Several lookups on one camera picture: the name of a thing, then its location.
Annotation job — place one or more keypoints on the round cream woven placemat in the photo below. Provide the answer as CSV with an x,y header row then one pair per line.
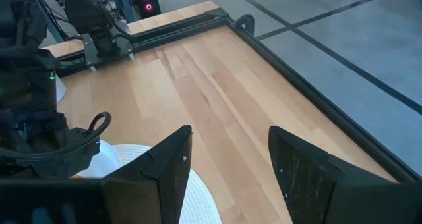
x,y
198,201

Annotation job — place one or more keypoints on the black computer red lights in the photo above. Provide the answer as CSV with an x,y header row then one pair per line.
x,y
145,10

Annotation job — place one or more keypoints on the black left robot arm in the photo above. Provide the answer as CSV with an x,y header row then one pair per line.
x,y
26,85

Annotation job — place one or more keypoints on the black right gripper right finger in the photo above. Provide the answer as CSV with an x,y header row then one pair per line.
x,y
313,191

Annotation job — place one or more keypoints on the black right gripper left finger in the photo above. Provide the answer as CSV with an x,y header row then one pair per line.
x,y
158,191

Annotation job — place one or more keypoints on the white round plate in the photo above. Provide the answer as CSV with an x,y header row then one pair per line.
x,y
105,161

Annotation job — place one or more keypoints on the blue metal post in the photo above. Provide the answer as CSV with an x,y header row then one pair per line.
x,y
123,3

